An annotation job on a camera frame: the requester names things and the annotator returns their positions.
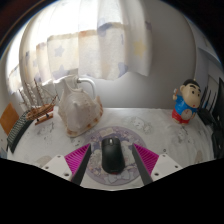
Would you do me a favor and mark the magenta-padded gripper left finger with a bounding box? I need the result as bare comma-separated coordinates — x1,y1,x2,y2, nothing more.
39,143,92,186

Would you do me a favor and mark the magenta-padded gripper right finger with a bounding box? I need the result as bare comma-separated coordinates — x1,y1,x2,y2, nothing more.
131,143,184,186

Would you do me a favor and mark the black computer mouse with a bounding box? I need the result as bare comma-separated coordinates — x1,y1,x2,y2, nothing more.
100,136,126,175

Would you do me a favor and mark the round purple printed mouse pad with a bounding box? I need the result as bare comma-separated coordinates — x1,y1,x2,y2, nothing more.
79,125,148,186

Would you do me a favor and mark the white cartoon-print tablecloth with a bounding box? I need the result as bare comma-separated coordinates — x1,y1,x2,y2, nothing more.
6,106,216,191

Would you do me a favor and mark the large white conch shell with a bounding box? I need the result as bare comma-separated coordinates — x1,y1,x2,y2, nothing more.
58,79,104,138

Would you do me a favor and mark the black keyboard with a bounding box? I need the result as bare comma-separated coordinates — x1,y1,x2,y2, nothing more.
6,110,35,154

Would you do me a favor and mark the cartoon boy figurine clock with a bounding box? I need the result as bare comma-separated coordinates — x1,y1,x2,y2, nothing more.
171,78,202,125

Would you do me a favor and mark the white kettle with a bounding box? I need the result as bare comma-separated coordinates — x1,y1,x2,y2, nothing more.
53,74,98,105

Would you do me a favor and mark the black router with antennas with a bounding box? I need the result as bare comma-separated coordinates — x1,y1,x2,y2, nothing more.
198,85,218,126

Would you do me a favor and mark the orange wooden chair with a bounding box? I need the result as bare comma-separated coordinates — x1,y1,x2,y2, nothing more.
0,102,20,136

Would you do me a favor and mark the white star-print curtain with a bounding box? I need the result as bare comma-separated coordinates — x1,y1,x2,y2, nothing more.
8,0,154,92

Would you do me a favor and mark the white wall shelf unit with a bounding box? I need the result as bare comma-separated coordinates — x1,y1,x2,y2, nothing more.
196,33,224,88

